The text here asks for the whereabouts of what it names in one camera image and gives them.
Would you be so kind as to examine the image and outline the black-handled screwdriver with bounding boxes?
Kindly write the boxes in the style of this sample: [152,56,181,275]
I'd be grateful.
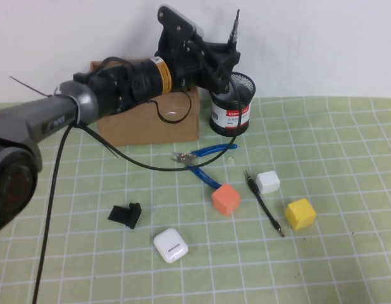
[227,8,242,49]

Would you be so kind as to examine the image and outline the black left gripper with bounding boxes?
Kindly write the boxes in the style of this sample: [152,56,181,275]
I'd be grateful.
[154,5,242,94]

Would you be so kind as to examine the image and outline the blue-handled cutting pliers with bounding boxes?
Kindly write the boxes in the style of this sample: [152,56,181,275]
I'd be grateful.
[171,143,239,191]

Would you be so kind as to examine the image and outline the black plastic bracket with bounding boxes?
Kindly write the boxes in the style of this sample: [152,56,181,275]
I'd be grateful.
[107,202,143,230]

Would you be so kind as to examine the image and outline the green checked tablecloth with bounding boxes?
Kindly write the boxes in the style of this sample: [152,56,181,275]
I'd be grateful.
[0,96,391,304]

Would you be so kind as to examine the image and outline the white earbuds case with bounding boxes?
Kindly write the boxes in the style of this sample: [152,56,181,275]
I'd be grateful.
[152,227,188,264]

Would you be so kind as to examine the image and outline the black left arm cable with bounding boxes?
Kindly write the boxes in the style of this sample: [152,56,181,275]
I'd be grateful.
[32,56,244,304]

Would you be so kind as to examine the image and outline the brown cardboard box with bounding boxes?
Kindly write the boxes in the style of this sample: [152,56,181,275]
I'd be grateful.
[89,60,201,147]

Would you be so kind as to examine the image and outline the white zip tie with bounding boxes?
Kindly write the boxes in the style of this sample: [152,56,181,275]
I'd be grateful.
[54,85,82,127]

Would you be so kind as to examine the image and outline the orange cube block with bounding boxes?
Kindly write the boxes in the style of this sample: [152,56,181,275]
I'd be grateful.
[211,183,242,217]

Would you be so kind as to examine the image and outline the slim black flexible bit driver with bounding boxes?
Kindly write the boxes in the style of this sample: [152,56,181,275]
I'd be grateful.
[243,169,287,238]

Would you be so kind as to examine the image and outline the yellow cube block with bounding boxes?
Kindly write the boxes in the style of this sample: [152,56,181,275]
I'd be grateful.
[285,198,318,231]

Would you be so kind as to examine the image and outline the black mesh pen holder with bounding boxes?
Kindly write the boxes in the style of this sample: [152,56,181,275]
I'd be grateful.
[209,72,257,138]

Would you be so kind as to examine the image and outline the white cube block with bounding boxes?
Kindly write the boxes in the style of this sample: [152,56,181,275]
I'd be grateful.
[256,170,282,195]

